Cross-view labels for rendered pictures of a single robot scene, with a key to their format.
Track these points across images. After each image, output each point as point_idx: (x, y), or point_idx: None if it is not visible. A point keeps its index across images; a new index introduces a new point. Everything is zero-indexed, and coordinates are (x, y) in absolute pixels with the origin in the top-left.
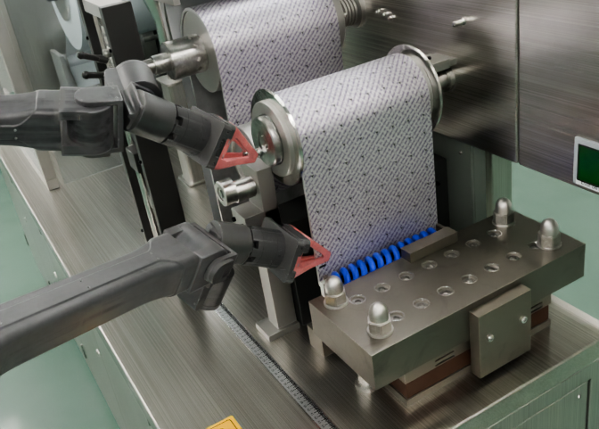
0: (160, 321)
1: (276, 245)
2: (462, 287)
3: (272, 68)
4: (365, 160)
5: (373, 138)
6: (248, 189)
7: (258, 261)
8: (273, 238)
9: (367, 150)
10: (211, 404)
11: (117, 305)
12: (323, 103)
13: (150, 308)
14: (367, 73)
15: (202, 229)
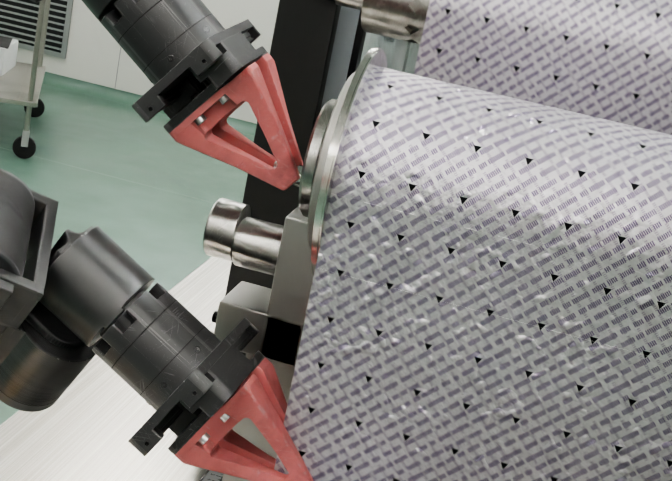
0: (106, 448)
1: (169, 358)
2: None
3: (540, 94)
4: (492, 324)
5: (539, 287)
6: (260, 247)
7: (117, 364)
8: (174, 340)
9: (510, 305)
10: None
11: None
12: (454, 130)
13: (129, 424)
14: (627, 140)
15: (49, 219)
